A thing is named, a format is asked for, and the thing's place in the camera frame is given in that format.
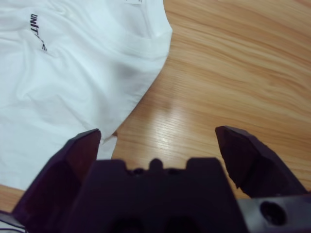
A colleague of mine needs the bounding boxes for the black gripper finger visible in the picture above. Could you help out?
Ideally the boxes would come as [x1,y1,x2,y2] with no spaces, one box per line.
[215,125,305,199]
[12,128,102,233]

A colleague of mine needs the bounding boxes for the white t-shirt with black print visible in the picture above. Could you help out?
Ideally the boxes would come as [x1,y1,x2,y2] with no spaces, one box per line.
[0,0,173,190]

